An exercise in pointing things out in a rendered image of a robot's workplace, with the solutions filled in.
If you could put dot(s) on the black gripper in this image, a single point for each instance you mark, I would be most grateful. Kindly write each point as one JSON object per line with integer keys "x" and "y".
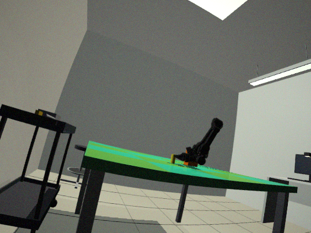
{"x": 185, "y": 157}

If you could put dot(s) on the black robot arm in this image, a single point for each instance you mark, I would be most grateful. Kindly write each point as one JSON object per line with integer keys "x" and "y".
{"x": 201, "y": 149}

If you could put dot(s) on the yellow cylinder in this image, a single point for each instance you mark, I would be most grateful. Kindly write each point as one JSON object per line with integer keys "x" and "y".
{"x": 172, "y": 160}

